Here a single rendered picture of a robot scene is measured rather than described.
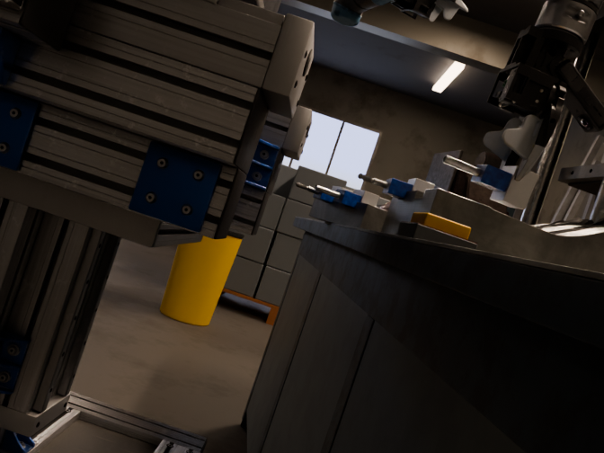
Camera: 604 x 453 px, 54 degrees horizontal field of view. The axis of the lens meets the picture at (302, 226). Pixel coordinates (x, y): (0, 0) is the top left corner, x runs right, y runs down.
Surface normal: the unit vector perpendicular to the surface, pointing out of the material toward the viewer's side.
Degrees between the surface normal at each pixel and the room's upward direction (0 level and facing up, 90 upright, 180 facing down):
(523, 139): 83
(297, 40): 90
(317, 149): 90
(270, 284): 90
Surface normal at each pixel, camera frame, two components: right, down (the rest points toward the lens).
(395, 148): -0.01, 0.00
